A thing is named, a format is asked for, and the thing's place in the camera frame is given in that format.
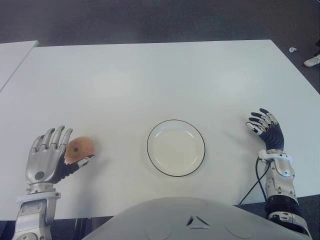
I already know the white plate with black rim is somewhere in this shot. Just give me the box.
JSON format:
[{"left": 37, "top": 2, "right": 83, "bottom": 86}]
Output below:
[{"left": 146, "top": 119, "right": 206, "bottom": 178}]

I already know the pale red apple with sticker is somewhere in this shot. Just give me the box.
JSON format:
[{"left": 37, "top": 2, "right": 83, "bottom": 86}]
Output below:
[{"left": 64, "top": 136, "right": 96, "bottom": 166}]

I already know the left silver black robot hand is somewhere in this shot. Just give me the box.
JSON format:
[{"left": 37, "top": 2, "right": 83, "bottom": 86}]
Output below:
[{"left": 25, "top": 125, "right": 96, "bottom": 186}]

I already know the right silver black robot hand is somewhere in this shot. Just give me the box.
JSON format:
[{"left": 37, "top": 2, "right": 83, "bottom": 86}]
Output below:
[{"left": 244, "top": 107, "right": 285, "bottom": 152}]

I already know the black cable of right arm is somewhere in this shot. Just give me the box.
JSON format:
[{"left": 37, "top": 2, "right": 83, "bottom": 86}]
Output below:
[{"left": 238, "top": 157, "right": 272, "bottom": 206}]

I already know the neighbouring white table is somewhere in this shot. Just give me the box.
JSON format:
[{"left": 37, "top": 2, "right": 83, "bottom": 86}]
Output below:
[{"left": 0, "top": 40, "right": 39, "bottom": 92}]

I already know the grey robot torso shell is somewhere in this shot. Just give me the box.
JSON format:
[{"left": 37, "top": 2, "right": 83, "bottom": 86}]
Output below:
[{"left": 87, "top": 196, "right": 313, "bottom": 240}]

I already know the white shoe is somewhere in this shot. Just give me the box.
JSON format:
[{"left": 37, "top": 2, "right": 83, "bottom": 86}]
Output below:
[{"left": 303, "top": 55, "right": 320, "bottom": 67}]

